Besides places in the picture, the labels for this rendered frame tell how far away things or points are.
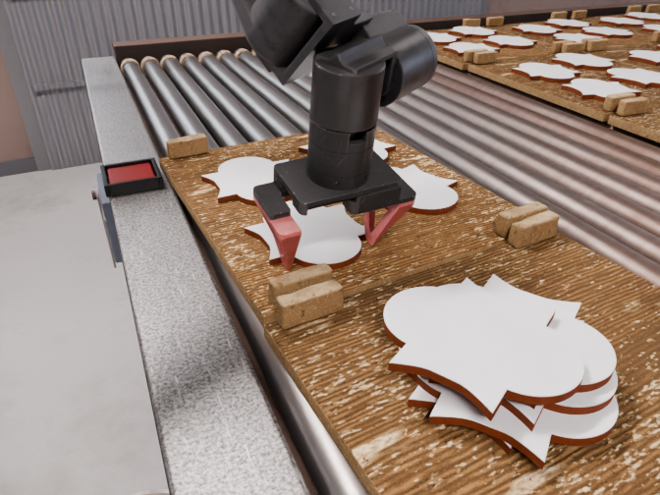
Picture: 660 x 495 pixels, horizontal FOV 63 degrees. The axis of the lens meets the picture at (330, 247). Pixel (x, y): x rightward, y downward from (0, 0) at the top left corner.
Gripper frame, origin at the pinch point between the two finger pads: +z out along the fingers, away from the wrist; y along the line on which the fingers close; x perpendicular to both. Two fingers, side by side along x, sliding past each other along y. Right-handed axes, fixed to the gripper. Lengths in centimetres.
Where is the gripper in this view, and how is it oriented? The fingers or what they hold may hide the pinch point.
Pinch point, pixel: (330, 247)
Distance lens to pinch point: 54.7
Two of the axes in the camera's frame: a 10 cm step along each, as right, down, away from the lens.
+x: -4.5, -6.2, 6.4
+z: -0.8, 7.5, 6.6
